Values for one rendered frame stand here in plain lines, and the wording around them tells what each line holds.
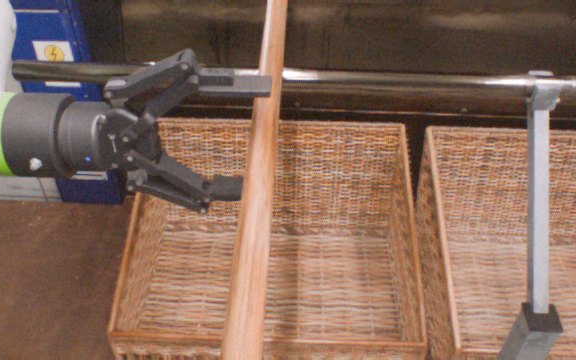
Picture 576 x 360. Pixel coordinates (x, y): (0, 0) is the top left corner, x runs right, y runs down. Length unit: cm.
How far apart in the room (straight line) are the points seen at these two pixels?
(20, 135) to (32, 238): 84
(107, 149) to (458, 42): 78
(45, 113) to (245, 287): 29
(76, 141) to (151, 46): 62
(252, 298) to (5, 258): 104
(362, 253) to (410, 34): 49
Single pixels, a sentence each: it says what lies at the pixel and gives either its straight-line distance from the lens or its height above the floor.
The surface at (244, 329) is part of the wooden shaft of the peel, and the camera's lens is 41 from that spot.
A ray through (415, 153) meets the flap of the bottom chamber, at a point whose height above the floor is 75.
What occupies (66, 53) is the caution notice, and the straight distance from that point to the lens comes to 122.
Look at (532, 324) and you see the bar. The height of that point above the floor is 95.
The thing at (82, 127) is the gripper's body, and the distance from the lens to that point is 59.
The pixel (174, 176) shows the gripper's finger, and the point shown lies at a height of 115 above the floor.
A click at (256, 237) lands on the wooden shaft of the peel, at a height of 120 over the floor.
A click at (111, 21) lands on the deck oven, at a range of 119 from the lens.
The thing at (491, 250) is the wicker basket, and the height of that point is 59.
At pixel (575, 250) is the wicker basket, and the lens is 145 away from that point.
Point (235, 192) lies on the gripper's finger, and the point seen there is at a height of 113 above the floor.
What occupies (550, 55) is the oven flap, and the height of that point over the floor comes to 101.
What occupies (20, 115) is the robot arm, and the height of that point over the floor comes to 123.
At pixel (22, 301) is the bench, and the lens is 132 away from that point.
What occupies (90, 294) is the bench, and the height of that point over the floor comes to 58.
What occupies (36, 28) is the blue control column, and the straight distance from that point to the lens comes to 122.
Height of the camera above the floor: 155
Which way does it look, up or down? 41 degrees down
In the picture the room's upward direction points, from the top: straight up
